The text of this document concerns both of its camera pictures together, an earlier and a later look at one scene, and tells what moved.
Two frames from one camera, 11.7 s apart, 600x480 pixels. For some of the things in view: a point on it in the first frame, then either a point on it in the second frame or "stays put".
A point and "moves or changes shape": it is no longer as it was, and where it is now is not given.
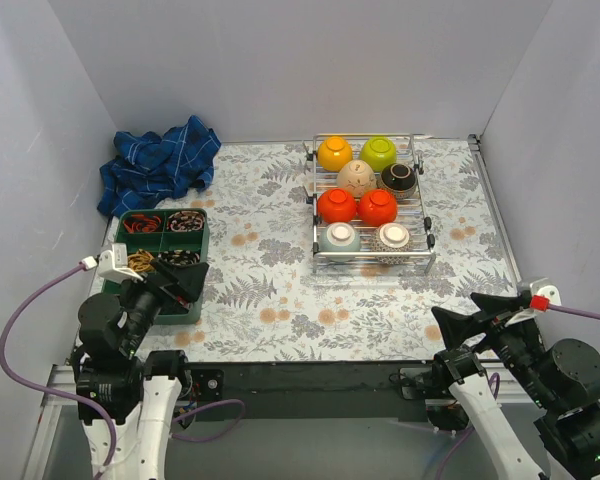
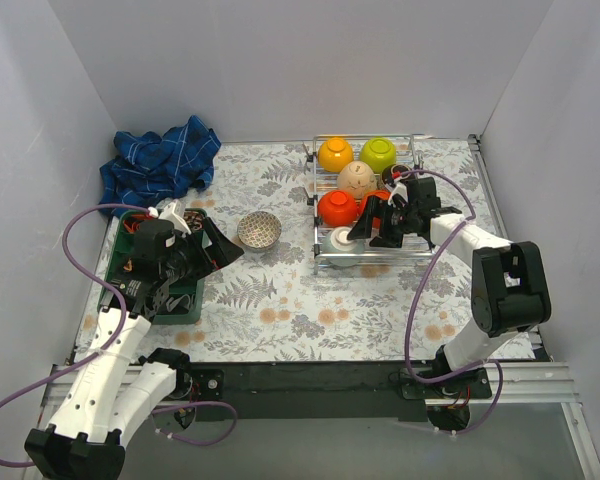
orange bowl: (337, 205) stays put
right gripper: (489, 327) → (389, 223)
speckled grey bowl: (394, 235) moves or changes shape
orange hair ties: (140, 223) stays put
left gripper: (161, 285) → (200, 248)
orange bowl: (377, 206) stays put
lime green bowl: (379, 150) stays put
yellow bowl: (334, 152) stays put
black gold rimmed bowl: (400, 177) stays put
